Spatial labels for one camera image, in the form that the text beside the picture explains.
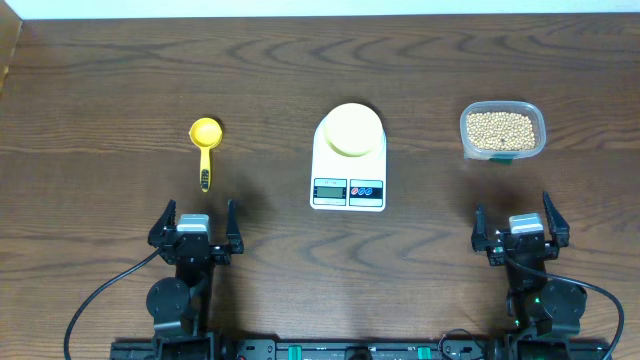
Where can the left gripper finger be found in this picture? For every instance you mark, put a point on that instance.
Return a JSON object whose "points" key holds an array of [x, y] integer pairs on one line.
{"points": [[160, 232], [233, 234]]}

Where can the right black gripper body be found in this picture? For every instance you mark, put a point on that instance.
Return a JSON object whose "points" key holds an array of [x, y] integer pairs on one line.
{"points": [[495, 255]]}

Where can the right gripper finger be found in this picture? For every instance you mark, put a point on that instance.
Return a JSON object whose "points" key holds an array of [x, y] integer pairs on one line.
{"points": [[479, 237], [558, 227]]}

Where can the yellow plastic bowl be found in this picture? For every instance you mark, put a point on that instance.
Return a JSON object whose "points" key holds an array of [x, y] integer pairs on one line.
{"points": [[353, 130]]}

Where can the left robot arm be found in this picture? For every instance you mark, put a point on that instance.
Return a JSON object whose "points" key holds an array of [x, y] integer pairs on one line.
{"points": [[179, 304]]}

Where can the clear container of soybeans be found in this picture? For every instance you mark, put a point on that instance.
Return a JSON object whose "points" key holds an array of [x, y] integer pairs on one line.
{"points": [[502, 130]]}

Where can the white digital kitchen scale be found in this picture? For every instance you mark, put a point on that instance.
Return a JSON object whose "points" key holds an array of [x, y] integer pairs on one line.
{"points": [[341, 183]]}

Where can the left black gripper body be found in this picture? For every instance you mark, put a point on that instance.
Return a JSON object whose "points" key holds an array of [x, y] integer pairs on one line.
{"points": [[221, 258]]}

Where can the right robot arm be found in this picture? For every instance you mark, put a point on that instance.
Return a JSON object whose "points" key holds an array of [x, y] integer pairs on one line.
{"points": [[546, 311]]}

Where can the yellow measuring scoop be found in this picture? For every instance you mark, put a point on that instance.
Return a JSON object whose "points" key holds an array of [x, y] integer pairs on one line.
{"points": [[206, 134]]}

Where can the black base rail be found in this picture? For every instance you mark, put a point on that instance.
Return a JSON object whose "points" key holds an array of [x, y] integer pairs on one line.
{"points": [[265, 349]]}

